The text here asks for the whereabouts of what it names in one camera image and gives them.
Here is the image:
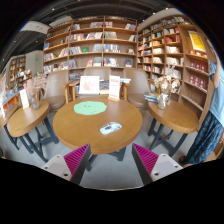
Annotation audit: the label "green round mouse pad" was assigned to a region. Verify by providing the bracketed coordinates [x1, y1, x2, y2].
[74, 101, 107, 115]

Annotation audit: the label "white computer mouse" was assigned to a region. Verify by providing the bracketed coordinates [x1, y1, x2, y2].
[100, 122, 122, 135]

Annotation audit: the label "glass vase dried flowers right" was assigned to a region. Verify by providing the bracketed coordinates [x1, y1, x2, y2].
[154, 75, 180, 110]

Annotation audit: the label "round wooden table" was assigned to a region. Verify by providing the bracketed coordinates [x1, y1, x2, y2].
[7, 100, 59, 162]
[148, 100, 199, 156]
[53, 96, 143, 171]

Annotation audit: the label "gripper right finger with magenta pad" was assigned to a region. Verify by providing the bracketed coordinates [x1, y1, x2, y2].
[132, 143, 182, 185]

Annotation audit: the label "beige armchair left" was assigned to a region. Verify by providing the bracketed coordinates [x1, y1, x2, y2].
[43, 70, 72, 111]

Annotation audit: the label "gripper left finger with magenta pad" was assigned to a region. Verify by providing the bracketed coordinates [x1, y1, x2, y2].
[42, 144, 91, 185]

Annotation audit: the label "large wooden bookshelf centre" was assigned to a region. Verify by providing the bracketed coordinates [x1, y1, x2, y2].
[43, 16, 138, 75]

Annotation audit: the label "white framed picture sign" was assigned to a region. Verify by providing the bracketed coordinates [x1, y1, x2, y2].
[79, 76, 100, 94]

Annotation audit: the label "stack of books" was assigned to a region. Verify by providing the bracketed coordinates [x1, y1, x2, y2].
[144, 92, 158, 102]

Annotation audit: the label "glass vase dried flowers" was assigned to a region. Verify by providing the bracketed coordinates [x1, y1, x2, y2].
[23, 73, 47, 110]
[154, 75, 180, 110]

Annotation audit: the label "round wooden right table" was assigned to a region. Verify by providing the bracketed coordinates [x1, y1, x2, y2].
[148, 100, 199, 156]

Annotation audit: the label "round wooden left table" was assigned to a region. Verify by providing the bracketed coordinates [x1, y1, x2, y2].
[7, 100, 59, 162]

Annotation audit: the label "wooden bookshelf right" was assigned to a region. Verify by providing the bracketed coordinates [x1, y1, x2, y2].
[138, 9, 210, 122]

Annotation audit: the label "beige armchair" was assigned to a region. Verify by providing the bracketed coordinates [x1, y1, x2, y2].
[123, 68, 150, 109]
[43, 70, 72, 111]

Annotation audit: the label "beige armchair right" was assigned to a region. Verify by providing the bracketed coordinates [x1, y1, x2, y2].
[123, 68, 150, 109]

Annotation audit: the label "small white card sign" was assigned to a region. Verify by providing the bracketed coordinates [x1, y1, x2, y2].
[20, 89, 29, 109]

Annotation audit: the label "yellow poster on shelf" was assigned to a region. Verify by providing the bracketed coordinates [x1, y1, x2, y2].
[189, 31, 205, 52]

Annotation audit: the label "round wooden centre table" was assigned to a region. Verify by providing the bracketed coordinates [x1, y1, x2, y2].
[53, 96, 143, 171]

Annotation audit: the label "glass vase dried flowers left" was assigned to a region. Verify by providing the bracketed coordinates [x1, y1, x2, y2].
[23, 73, 47, 110]

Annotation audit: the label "person in blue clothes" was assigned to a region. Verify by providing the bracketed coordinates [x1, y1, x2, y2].
[179, 39, 224, 167]

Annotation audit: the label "white standing menu sign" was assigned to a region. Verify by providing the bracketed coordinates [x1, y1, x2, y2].
[108, 75, 120, 101]

